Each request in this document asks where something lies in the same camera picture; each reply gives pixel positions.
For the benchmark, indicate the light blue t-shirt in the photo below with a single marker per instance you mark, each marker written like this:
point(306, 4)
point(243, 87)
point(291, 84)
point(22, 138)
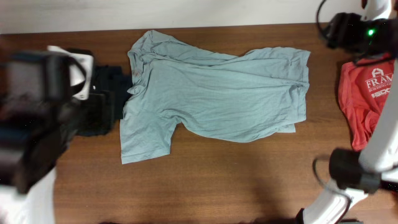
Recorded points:
point(220, 96)

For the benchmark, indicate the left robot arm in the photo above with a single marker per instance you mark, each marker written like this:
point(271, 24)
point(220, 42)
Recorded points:
point(38, 120)

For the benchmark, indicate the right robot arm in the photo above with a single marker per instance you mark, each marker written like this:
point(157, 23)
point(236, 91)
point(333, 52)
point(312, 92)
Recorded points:
point(371, 38)

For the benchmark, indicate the folded black garment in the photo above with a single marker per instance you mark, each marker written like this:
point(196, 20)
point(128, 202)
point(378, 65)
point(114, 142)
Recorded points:
point(107, 97)

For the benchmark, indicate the red printed t-shirt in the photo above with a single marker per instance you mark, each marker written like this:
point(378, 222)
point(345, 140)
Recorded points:
point(362, 94)

